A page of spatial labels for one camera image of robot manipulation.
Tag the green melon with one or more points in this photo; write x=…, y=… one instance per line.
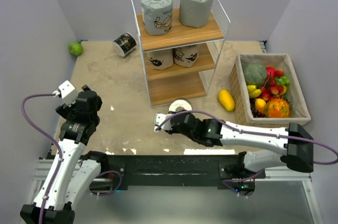
x=255, y=74

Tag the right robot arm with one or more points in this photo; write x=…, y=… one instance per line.
x=290, y=146

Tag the grey roll cartoon print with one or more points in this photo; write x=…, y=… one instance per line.
x=157, y=16

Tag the red apple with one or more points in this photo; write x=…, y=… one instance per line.
x=270, y=72

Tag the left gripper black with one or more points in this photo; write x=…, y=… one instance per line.
x=67, y=112

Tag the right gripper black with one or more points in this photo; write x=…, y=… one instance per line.
x=174, y=130

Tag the orange fruit in basket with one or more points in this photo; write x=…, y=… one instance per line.
x=260, y=105

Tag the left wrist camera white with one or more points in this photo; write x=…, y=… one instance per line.
x=67, y=92

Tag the white wire wooden shelf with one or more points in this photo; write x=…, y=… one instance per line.
x=164, y=86

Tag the orange horned melon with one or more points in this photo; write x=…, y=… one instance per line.
x=277, y=108

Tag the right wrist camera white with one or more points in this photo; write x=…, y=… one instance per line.
x=159, y=119

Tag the green grapes bunch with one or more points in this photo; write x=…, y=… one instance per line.
x=282, y=81

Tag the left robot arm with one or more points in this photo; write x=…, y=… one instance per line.
x=70, y=174

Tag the brown roll sheep logo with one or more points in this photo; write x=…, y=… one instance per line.
x=160, y=60

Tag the grey roll white label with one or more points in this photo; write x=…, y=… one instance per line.
x=195, y=13

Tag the yellow mango fruit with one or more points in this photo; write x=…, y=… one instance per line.
x=226, y=100

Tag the black paper roll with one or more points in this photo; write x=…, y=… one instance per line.
x=124, y=45

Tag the black base frame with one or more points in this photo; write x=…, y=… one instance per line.
x=220, y=171

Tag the woven basket white liner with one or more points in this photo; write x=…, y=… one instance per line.
x=245, y=111

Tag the green lime fruit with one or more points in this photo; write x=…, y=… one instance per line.
x=75, y=48

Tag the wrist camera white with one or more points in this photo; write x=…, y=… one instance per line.
x=67, y=92
x=159, y=119

